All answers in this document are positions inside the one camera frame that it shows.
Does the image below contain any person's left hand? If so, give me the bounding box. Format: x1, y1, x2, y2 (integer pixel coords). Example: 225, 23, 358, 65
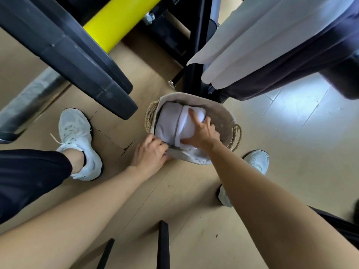
131, 135, 172, 176

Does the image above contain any person's right hand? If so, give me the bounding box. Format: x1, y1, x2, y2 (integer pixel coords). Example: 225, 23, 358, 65
181, 108, 223, 155

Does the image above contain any white towel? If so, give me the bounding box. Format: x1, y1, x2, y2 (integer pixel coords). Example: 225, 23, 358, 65
173, 105, 208, 151
154, 102, 183, 146

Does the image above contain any beige basket with rope handles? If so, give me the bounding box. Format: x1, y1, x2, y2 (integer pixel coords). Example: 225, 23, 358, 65
144, 92, 242, 166

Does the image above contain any person's right forearm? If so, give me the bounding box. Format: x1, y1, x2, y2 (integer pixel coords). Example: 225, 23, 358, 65
209, 138, 359, 269

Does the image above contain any person's left forearm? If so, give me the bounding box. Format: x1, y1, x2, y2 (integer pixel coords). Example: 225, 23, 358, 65
0, 165, 153, 269

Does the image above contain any person's white right sneaker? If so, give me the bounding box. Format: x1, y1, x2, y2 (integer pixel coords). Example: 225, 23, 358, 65
218, 150, 270, 208

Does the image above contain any person's white sneaker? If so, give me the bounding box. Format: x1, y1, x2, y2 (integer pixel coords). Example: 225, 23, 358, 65
50, 108, 103, 182
218, 150, 270, 208

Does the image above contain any brown cardboard floor sheet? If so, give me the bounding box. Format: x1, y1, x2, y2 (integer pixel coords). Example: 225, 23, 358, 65
0, 8, 261, 269

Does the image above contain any black metal rod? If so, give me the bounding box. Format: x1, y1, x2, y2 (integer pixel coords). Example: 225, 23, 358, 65
96, 238, 115, 269
157, 220, 171, 269

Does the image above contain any person's white left sneaker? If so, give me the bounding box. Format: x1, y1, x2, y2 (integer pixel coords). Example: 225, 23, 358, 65
50, 108, 103, 182

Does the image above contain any white hanging cloth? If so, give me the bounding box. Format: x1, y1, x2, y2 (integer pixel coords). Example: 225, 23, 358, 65
186, 0, 352, 90

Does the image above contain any yellow padded roller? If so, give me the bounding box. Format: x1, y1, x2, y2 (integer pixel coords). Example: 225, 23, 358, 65
83, 0, 166, 54

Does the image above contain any person's black left trouser leg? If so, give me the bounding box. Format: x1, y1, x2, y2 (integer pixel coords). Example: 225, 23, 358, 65
0, 149, 73, 225

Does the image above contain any person's black trouser leg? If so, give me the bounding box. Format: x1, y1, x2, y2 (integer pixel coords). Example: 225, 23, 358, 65
0, 149, 73, 225
308, 205, 359, 250

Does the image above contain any dark grey hanging garment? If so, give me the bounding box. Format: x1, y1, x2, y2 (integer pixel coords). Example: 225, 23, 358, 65
209, 0, 359, 102

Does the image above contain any silver metal bar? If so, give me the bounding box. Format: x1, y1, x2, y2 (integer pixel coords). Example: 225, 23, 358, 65
0, 67, 71, 144

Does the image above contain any person's black right trouser leg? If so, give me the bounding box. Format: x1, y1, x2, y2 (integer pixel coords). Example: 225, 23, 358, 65
308, 205, 359, 250

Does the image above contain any black metal rack frame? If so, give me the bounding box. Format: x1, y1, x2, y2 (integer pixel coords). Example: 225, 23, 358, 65
168, 0, 225, 104

